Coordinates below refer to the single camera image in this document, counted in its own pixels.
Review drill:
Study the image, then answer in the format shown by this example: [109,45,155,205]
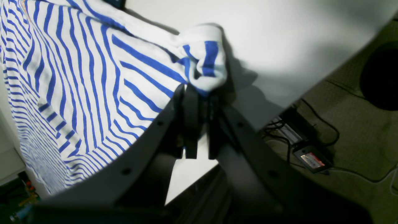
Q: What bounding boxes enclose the white power strip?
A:
[265,116,304,144]

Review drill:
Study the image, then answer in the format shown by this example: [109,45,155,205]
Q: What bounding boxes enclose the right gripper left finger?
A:
[41,84,199,209]

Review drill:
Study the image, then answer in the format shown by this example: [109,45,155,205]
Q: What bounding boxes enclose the black power adapter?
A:
[293,145,333,174]

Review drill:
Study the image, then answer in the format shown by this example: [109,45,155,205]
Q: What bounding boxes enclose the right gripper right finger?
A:
[208,93,371,218]

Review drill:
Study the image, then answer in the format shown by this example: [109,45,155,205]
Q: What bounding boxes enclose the blue white striped T-shirt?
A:
[1,0,227,195]

